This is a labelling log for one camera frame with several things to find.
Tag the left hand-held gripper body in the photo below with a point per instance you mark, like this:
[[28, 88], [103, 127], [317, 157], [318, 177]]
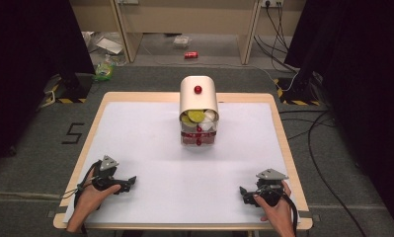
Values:
[[106, 171]]

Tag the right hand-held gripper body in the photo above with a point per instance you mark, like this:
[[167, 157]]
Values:
[[270, 187]]

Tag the person's right hand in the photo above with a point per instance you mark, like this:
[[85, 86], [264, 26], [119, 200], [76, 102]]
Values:
[[278, 210]]

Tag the person's left hand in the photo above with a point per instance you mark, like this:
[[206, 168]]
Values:
[[97, 197]]

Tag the white round disc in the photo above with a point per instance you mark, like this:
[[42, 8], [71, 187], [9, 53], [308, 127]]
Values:
[[210, 115], [207, 125]]

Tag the yellow-green round disc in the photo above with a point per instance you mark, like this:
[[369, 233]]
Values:
[[185, 120], [196, 115]]

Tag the wooden table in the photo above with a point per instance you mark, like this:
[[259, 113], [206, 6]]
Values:
[[145, 96]]

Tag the stand base with hazard tape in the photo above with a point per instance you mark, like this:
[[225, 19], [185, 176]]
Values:
[[71, 92], [298, 94]]

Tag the green plastic bag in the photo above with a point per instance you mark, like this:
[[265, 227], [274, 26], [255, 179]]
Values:
[[104, 70]]

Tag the white mini drawer cabinet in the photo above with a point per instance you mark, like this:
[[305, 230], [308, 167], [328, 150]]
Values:
[[197, 98]]

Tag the black curtain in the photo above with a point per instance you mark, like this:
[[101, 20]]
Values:
[[26, 65], [365, 82]]

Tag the red drink can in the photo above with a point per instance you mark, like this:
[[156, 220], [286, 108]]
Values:
[[191, 55]]

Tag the clear plastic container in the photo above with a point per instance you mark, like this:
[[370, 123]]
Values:
[[182, 41]]

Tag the beige desk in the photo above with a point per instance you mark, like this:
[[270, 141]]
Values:
[[184, 16]]

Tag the white wall socket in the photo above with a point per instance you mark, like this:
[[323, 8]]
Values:
[[272, 3]]

